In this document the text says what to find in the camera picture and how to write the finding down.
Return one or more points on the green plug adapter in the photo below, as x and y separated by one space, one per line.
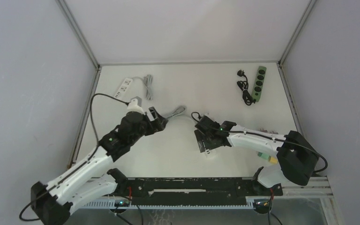
263 155

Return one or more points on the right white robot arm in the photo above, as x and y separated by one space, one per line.
296 158

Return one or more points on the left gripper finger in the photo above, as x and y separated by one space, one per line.
158 123
152 114

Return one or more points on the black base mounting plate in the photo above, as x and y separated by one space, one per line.
194 190

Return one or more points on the yellow plug adapter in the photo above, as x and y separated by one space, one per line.
273 160

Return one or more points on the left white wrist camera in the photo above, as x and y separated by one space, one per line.
135 105

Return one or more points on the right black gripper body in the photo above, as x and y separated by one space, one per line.
207 137

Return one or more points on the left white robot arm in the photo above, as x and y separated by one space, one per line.
55 201

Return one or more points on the white power strip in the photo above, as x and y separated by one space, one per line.
210 153
123 88

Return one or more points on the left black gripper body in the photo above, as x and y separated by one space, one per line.
145 130

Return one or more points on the green power strip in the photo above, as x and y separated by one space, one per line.
258 83

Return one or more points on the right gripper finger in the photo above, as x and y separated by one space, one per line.
200 142
213 144

